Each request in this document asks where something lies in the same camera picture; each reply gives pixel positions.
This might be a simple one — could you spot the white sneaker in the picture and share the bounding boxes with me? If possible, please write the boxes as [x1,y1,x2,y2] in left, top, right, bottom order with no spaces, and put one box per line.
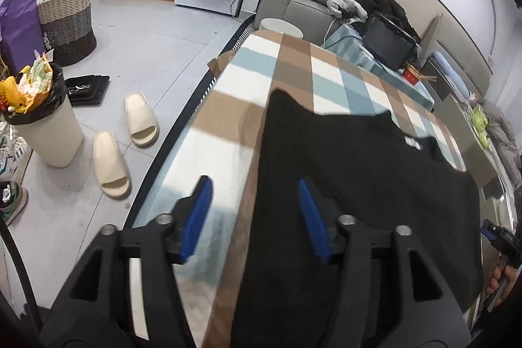
[0,136,32,182]

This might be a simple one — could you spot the black cable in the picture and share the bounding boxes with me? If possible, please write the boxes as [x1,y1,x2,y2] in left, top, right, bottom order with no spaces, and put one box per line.
[0,215,43,334]

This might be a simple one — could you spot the light blue pillow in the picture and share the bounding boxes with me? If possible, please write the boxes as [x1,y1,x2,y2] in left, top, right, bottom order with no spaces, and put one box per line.
[432,51,470,101]

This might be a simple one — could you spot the cream trash bin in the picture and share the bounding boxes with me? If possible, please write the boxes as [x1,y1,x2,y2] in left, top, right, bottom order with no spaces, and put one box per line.
[4,63,84,168]

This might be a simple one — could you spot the pile of snack wrappers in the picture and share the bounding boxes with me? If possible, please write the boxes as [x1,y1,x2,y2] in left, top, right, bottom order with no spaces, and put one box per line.
[0,50,54,116]

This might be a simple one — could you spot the dark grey garment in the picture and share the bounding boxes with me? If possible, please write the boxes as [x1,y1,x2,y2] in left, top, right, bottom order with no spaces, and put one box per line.
[477,97,522,186]

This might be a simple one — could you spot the cream slipper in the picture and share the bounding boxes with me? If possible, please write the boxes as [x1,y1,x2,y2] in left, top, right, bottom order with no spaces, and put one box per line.
[93,130,132,200]
[124,92,160,147]

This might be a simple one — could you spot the person's right forearm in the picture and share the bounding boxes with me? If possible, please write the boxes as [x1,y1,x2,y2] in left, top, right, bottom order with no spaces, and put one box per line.
[469,270,522,348]

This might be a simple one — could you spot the grey cardboard box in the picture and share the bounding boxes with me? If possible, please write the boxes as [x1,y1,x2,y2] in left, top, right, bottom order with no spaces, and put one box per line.
[432,93,500,188]

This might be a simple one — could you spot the black tray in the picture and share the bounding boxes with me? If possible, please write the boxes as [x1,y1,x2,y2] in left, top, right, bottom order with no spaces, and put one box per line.
[65,75,111,106]

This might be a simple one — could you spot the wooden chopsticks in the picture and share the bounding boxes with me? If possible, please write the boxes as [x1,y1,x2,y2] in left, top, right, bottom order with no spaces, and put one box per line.
[406,63,438,81]

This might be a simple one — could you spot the teal plaid tablecloth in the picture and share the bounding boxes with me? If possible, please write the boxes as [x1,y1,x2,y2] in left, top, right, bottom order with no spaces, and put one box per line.
[324,24,435,113]

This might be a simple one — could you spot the brown blue plaid blanket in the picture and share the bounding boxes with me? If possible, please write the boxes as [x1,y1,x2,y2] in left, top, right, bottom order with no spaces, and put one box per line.
[130,31,468,348]

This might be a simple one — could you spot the white round stool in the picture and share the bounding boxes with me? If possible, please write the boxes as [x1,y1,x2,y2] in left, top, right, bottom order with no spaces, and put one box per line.
[260,18,303,41]

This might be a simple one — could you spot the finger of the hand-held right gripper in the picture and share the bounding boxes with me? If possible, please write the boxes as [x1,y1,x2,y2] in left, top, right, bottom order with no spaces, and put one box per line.
[481,223,503,242]

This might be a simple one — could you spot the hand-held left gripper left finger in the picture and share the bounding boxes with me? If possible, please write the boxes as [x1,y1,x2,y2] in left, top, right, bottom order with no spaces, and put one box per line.
[40,175,213,347]

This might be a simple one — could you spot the light grey garment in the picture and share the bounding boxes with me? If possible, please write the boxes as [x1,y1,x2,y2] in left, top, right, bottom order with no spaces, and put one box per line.
[326,0,368,23]

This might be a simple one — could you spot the person's right hand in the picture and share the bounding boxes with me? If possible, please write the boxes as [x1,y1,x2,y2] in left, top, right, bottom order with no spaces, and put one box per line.
[485,264,517,309]

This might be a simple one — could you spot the woven laundry basket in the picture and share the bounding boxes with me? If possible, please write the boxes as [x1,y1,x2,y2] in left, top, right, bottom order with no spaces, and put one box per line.
[37,0,98,67]

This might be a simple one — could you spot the beige headboard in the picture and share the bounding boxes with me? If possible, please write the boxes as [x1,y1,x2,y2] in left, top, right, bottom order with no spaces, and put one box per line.
[420,14,491,96]

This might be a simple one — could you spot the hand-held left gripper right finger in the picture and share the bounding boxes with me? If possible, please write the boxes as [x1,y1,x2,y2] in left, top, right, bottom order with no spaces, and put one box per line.
[297,179,474,347]

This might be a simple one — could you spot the purple bag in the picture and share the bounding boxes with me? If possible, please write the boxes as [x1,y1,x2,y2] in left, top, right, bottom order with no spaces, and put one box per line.
[0,0,44,76]

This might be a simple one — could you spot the grey teal sneaker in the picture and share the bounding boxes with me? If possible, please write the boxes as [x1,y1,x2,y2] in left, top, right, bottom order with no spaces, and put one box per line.
[0,181,29,227]

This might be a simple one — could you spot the black t-shirt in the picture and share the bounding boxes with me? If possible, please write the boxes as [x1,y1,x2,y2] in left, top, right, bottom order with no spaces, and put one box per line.
[230,89,484,348]

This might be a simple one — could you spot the pile of black clothes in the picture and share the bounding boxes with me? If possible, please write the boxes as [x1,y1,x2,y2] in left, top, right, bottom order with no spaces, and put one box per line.
[357,0,422,44]

